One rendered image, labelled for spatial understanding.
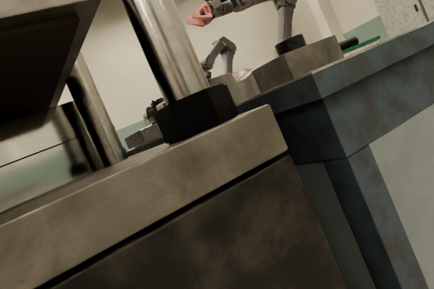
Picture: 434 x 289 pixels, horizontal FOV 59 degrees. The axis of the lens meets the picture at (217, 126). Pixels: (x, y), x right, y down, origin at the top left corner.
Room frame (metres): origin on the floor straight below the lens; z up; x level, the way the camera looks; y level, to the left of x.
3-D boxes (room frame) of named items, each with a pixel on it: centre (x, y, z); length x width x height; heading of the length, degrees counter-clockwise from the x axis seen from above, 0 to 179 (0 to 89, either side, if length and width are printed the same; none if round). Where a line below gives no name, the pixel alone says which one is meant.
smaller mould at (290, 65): (1.07, -0.27, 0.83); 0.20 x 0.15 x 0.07; 119
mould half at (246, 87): (1.49, -0.11, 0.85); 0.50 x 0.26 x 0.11; 136
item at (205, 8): (1.56, -0.12, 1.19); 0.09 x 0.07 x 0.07; 116
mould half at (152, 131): (1.76, 0.13, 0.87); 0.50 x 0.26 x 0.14; 119
